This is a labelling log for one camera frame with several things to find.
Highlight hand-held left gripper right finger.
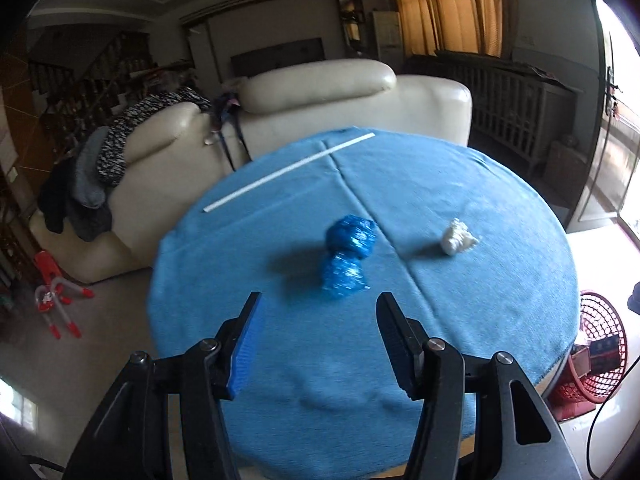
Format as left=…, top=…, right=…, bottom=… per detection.
left=376, top=291, right=583, bottom=480

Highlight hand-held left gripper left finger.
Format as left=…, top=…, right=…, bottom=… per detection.
left=65, top=291, right=263, bottom=480

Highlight blue plastic wrapper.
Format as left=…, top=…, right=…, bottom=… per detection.
left=321, top=214, right=379, bottom=301

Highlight red plastic mesh basket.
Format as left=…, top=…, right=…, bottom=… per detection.
left=547, top=290, right=628, bottom=421

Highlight blue fleece tablecloth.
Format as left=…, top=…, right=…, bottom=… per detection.
left=147, top=128, right=581, bottom=473

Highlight crumpled white tissue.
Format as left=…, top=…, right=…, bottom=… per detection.
left=441, top=217, right=481, bottom=256

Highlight thin white strip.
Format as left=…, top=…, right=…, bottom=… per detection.
left=202, top=132, right=376, bottom=213

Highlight brown small box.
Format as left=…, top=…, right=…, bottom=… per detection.
left=570, top=345, right=593, bottom=376

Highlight dark blue box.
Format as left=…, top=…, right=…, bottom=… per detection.
left=590, top=337, right=621, bottom=373

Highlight red and white toy scooter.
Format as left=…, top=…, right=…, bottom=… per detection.
left=34, top=250, right=96, bottom=339

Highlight grey garment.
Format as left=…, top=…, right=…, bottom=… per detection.
left=75, top=125, right=113, bottom=208

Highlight black garment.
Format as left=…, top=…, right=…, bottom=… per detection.
left=40, top=160, right=113, bottom=243

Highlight dark patterned garment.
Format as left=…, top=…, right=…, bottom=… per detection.
left=97, top=85, right=213, bottom=186

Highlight wooden baby crib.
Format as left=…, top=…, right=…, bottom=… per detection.
left=435, top=50, right=583, bottom=171

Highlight cream leather sofa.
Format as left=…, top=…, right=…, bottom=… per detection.
left=30, top=58, right=473, bottom=283

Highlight brown wooden door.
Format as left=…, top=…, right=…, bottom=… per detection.
left=580, top=35, right=631, bottom=221

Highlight black television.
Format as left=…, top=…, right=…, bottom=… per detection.
left=230, top=37, right=326, bottom=78

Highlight tall white cabinet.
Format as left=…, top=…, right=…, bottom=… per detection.
left=370, top=10, right=403, bottom=61

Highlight wooden staircase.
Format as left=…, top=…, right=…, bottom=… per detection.
left=27, top=30, right=153, bottom=161

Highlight orange curtains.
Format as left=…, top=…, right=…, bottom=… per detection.
left=387, top=0, right=516, bottom=58

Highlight black cable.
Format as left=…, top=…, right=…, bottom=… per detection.
left=586, top=350, right=640, bottom=480

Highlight dark blue strap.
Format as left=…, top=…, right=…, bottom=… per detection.
left=212, top=90, right=251, bottom=171

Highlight dark wall niche shelf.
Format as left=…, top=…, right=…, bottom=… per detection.
left=337, top=0, right=366, bottom=56

